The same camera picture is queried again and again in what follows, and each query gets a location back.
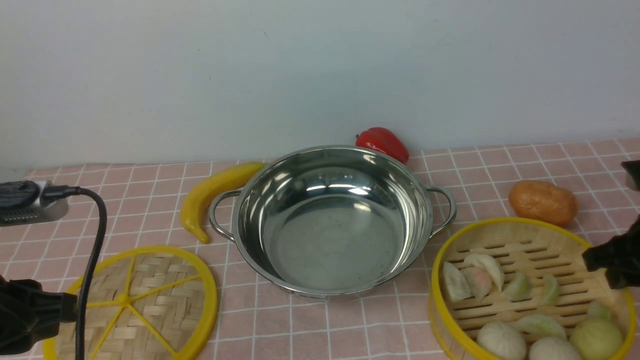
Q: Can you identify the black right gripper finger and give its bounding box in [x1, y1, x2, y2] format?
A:
[582, 218, 640, 290]

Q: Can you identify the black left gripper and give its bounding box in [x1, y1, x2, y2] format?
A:
[0, 276, 78, 356]

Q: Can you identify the yellow rimmed bamboo steamer basket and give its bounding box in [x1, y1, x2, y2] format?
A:
[428, 218, 637, 360]

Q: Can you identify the woven bamboo steamer lid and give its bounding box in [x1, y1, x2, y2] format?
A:
[43, 245, 219, 360]

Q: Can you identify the white dumpling top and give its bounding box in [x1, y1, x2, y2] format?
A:
[463, 253, 506, 291]

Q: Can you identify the stainless steel pot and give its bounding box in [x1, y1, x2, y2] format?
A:
[208, 145, 457, 300]

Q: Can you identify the small green bun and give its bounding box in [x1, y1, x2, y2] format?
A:
[586, 300, 613, 321]

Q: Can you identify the green dumpling right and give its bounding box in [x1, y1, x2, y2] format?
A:
[539, 273, 561, 306]

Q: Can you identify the green dumpling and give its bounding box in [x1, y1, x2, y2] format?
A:
[513, 314, 567, 340]
[539, 273, 561, 306]
[501, 271, 532, 302]

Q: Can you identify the green steamed bun large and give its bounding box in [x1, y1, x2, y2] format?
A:
[569, 318, 624, 360]

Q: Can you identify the orange brown toy potato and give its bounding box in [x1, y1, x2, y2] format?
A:
[508, 180, 579, 227]

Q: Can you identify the green dumpling middle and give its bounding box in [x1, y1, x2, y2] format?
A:
[501, 271, 532, 302]

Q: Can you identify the green dumpling lower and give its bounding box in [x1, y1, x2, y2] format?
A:
[513, 314, 567, 340]

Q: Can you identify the white steamed bun middle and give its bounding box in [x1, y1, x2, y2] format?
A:
[528, 336, 583, 360]

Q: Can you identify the white steamed bun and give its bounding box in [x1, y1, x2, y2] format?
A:
[528, 336, 583, 360]
[477, 321, 528, 360]

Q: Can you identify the pinkish white dumpling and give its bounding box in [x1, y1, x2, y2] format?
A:
[461, 266, 493, 301]

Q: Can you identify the white steamed bun left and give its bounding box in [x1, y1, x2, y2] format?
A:
[477, 321, 528, 360]

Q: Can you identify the white dumpling far left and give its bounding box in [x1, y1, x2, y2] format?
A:
[442, 261, 473, 303]

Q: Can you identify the yellow toy banana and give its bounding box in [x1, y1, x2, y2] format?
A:
[180, 162, 266, 244]

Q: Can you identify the red toy bell pepper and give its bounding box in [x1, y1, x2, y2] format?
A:
[355, 127, 410, 165]

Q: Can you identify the dark right wrist camera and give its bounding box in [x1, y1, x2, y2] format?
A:
[621, 159, 640, 192]

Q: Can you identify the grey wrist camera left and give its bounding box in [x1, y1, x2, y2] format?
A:
[0, 180, 69, 228]

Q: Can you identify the black camera cable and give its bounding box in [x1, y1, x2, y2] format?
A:
[44, 185, 108, 360]

